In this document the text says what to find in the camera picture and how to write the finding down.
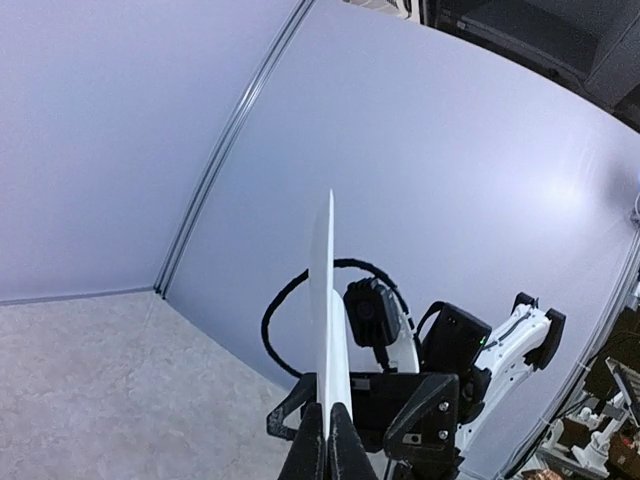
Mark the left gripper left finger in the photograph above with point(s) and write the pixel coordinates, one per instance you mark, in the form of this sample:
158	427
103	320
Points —
306	457

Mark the right aluminium corner post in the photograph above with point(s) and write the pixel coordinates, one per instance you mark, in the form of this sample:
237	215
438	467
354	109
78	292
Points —
225	144

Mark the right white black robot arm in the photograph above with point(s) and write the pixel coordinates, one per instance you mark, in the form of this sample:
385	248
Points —
489	363

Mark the beige lined letter paper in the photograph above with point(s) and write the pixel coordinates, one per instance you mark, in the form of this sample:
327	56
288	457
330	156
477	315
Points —
328	318

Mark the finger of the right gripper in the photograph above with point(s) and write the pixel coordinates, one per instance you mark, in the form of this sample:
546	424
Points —
303	393

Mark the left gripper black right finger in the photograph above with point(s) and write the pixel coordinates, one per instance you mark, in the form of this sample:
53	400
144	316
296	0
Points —
346	456

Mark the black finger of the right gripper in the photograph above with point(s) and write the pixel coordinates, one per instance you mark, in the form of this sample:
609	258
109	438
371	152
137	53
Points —
423	431

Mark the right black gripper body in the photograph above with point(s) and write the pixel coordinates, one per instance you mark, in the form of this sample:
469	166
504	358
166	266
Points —
376	399

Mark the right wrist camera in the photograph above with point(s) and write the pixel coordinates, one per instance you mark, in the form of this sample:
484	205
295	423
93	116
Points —
374	308

